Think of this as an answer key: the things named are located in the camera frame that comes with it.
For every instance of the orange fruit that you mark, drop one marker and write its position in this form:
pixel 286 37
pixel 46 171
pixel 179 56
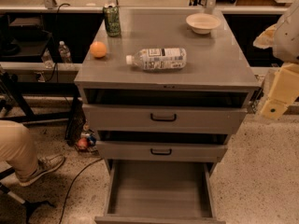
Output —
pixel 98 49

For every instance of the red apple on floor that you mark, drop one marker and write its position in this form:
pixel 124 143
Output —
pixel 82 143

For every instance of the grey middle drawer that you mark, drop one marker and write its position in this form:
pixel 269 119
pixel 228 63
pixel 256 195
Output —
pixel 144 151

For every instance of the grey sneaker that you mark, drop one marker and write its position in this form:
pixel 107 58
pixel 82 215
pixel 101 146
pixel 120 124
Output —
pixel 44 166

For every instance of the black stool leg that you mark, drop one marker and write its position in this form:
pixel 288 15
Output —
pixel 29 207

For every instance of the grey drawer cabinet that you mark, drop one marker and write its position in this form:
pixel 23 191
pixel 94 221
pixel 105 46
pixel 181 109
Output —
pixel 163 105

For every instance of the grey top drawer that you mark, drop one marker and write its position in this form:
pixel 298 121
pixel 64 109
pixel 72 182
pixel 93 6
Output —
pixel 164 119

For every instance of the blue object on floor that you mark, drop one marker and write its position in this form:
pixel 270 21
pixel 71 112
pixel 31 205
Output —
pixel 91 140

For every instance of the green drink can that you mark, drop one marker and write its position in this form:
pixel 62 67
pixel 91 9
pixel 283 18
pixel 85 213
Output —
pixel 112 19

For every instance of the small water bottle on shelf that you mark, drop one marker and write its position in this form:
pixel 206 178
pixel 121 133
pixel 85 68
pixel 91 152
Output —
pixel 65 52

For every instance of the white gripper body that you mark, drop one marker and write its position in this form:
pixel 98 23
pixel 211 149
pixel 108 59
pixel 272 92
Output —
pixel 287 41

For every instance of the clear plastic water bottle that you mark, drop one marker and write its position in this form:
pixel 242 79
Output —
pixel 158 59

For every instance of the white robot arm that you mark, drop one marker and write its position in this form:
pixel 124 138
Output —
pixel 283 38

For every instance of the grey open bottom drawer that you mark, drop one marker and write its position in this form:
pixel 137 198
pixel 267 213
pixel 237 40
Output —
pixel 158 192

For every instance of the person leg beige trousers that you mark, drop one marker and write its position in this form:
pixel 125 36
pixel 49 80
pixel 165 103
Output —
pixel 17 148

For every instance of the white bowl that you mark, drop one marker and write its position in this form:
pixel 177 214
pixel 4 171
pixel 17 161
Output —
pixel 202 23

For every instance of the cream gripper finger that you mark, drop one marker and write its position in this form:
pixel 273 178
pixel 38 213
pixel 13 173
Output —
pixel 273 109

